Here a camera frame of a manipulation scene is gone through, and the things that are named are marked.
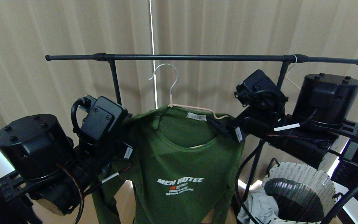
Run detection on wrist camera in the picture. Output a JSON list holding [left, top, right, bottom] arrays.
[[234, 69, 289, 120], [79, 96, 128, 147]]

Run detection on black clothes rack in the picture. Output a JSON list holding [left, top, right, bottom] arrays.
[[45, 53, 358, 224]]

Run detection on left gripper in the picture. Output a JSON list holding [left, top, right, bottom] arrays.
[[31, 140, 135, 216]]

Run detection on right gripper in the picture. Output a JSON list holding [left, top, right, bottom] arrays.
[[229, 115, 342, 170]]

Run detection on white laundry basket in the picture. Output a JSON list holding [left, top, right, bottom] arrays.
[[261, 158, 345, 224]]

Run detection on pale grey shorts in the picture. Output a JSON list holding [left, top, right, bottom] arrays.
[[237, 189, 280, 224]]

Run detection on pink clothes hanger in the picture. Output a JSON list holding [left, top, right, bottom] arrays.
[[149, 64, 230, 148], [277, 55, 302, 91]]

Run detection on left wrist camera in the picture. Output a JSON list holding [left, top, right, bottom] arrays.
[[79, 96, 128, 147]]

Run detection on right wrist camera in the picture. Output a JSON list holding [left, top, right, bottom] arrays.
[[234, 69, 289, 120]]

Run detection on green printed t-shirt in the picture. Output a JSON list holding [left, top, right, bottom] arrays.
[[92, 105, 245, 224]]

